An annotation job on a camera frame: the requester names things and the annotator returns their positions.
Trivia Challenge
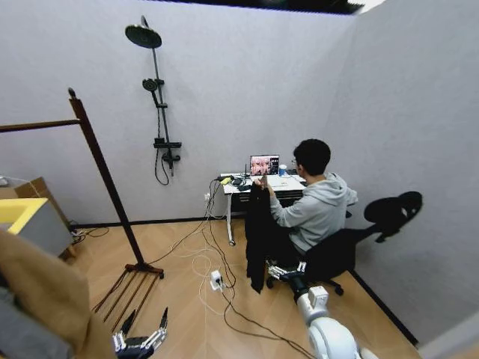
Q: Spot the black garment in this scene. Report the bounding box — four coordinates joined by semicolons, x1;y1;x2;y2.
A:
245;182;276;295

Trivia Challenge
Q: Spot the black hand shower head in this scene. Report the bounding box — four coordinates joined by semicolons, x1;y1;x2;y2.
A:
141;77;159;106

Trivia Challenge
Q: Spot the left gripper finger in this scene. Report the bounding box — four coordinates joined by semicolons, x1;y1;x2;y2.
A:
141;306;169;352
112;308;136;352

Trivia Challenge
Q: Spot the person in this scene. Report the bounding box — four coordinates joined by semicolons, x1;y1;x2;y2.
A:
257;138;359;263

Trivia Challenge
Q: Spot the white floor cable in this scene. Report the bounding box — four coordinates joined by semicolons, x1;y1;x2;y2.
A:
170;194;230;319

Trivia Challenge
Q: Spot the brown coat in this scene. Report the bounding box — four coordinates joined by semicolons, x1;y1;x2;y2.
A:
0;227;118;359

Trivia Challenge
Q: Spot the grey garment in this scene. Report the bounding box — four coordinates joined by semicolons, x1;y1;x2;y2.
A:
0;286;73;359

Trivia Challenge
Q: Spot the black office chair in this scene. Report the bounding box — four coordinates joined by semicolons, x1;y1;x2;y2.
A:
265;190;424;297

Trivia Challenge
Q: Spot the white power strip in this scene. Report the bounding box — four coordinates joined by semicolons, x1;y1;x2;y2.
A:
210;269;227;292

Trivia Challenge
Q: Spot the black shower hose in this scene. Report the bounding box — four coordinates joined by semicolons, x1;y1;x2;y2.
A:
153;91;171;186

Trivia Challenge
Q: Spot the dark wooden clothes rack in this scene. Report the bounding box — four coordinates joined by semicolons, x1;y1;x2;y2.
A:
0;87;165;334

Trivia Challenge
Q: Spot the round black rain shower head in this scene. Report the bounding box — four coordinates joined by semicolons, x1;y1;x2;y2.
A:
124;14;163;49

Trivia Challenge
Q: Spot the black shower rail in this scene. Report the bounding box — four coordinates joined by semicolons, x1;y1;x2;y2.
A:
150;46;177;177

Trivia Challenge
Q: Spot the grey cabinet with yellow top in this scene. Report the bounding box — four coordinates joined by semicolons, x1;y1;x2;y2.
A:
0;197;75;261

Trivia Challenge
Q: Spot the laptop screen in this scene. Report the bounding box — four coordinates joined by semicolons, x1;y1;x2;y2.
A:
249;153;281;178

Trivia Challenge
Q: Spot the cardboard box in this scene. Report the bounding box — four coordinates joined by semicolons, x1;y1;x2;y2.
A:
0;176;73;230

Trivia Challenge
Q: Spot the black floor cable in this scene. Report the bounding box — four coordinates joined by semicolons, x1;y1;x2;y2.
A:
147;178;319;359

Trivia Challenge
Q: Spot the black shower mixer valve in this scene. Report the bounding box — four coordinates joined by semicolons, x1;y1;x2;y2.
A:
153;138;183;165

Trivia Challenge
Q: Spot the white desk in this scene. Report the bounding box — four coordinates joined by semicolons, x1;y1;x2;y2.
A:
219;171;353;247

